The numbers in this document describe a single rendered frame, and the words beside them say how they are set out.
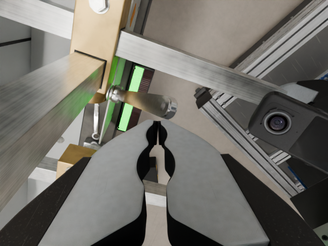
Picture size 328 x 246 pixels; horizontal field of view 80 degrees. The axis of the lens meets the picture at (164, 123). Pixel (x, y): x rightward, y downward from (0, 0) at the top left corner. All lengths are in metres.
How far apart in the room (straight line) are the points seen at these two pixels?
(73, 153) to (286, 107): 0.32
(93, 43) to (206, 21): 0.93
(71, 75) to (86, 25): 0.08
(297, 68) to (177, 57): 0.91
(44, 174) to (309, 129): 0.38
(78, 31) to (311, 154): 0.26
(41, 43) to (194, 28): 0.77
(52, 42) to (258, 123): 0.48
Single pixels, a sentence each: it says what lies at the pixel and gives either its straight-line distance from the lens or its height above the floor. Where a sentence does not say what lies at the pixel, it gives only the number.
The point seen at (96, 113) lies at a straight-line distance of 0.48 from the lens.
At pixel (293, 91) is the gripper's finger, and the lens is 0.32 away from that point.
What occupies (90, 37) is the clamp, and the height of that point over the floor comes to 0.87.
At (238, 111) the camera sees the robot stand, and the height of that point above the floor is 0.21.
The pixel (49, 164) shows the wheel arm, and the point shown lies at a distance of 0.40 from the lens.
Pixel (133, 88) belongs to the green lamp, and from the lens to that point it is 0.44.
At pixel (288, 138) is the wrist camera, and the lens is 0.21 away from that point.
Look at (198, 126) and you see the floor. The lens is 1.31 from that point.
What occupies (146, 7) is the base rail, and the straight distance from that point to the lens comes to 0.41.
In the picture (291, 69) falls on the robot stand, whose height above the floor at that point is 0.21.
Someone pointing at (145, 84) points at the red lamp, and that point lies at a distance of 0.43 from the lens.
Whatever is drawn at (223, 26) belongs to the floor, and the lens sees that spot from 1.16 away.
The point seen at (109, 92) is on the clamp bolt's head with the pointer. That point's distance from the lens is 0.29.
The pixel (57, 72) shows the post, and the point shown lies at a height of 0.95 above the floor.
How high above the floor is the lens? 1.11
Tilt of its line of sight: 61 degrees down
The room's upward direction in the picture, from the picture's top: 178 degrees clockwise
